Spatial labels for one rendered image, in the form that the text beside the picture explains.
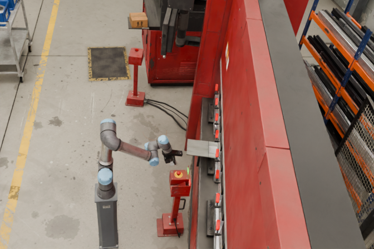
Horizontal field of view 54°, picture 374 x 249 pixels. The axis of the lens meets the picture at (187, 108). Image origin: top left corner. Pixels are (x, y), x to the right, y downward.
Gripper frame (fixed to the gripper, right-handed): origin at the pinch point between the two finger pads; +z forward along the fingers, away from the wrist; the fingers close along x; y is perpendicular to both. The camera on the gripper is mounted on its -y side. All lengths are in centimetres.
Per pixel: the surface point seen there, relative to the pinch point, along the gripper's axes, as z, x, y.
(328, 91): 83, -118, -182
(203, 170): 12.2, 4.5, -20.7
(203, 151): 0.2, -6.4, -24.6
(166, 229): 75, 13, 31
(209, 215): 8, 50, -18
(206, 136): 15.1, -36.1, -29.4
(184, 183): 18.8, 6.8, -1.5
